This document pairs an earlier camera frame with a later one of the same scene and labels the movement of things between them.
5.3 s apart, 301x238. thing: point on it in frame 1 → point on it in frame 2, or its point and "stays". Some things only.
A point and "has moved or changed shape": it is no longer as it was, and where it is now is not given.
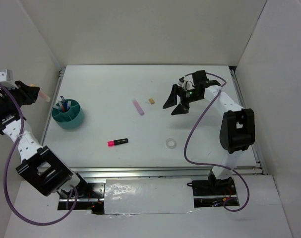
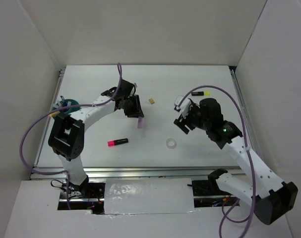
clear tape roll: (171, 143) stays
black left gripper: (30, 93) → (137, 110)
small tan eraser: (151, 101) stays
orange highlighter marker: (44, 96) → (54, 113)
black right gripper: (172, 100) → (181, 121)
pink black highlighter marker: (113, 143) stays
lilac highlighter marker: (138, 107) has moved or changed shape
